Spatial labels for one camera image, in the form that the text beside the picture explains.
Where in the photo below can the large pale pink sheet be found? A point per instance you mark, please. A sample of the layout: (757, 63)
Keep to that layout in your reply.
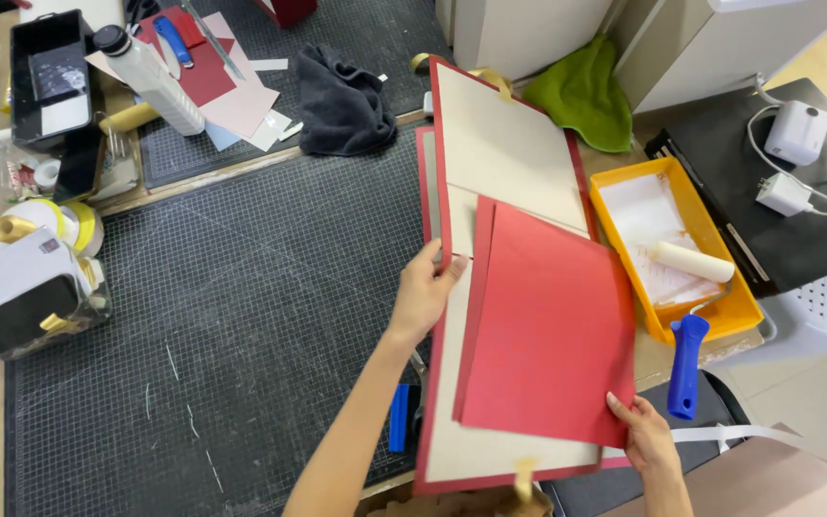
(772, 488)

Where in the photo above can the dark red box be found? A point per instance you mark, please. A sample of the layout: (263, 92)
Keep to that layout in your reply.
(286, 11)

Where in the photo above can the metal scissors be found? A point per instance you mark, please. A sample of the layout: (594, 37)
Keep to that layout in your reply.
(421, 380)

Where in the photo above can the black plastic tray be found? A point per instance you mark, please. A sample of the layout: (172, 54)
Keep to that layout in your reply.
(51, 79)

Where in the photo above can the pink paper sheet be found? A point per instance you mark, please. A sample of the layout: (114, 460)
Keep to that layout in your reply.
(241, 108)

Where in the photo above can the gold ribbon roll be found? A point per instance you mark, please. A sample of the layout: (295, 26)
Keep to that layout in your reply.
(11, 228)

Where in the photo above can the white cabinet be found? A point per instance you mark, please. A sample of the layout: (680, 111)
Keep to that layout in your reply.
(672, 50)

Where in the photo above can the large dark gridded cutting mat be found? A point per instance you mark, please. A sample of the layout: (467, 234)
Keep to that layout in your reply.
(241, 301)

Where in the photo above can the metal ruler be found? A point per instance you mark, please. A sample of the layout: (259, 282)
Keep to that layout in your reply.
(216, 43)

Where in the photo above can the black phone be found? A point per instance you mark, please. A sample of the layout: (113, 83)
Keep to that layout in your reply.
(77, 165)

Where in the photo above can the red-edged grey board panel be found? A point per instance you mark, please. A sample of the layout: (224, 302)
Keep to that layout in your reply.
(428, 187)

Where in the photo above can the short white paper strip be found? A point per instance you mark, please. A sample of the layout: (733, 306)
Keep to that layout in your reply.
(268, 64)

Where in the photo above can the person's left hand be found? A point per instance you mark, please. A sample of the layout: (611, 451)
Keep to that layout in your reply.
(419, 301)

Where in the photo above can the blue scraper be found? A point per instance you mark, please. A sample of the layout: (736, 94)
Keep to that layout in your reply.
(400, 420)

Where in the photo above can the green cloth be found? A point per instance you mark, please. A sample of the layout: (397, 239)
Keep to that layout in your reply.
(582, 97)

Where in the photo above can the small white tape roll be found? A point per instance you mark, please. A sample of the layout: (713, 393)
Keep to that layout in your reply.
(47, 174)

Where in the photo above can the dark red paper sheet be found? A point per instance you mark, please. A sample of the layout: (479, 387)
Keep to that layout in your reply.
(209, 75)

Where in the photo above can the orange paint tray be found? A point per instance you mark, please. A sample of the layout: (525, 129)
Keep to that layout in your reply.
(715, 316)

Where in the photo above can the white and yellow tape rolls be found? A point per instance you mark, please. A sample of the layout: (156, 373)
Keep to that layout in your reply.
(69, 219)

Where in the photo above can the light blue paper sheet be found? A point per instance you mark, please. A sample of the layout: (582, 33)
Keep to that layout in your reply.
(221, 136)

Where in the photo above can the person's right hand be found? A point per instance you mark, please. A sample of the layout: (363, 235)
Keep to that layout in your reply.
(649, 441)

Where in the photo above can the white glue bottle black cap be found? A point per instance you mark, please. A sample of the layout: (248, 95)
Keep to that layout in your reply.
(155, 82)

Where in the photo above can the white power adapter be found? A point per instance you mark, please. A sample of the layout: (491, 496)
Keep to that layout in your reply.
(783, 194)

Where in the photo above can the white cube device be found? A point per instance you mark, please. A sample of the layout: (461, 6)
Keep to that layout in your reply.
(797, 133)

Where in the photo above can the small dark gridded cutting mat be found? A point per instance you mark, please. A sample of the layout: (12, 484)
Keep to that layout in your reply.
(385, 43)

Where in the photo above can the dark grey cloth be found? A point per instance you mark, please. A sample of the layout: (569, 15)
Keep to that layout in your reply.
(345, 104)

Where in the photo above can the black folder mat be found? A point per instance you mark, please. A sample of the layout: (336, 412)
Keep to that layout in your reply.
(779, 244)

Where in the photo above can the red-edged grey board cover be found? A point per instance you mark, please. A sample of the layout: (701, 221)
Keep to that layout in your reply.
(507, 136)

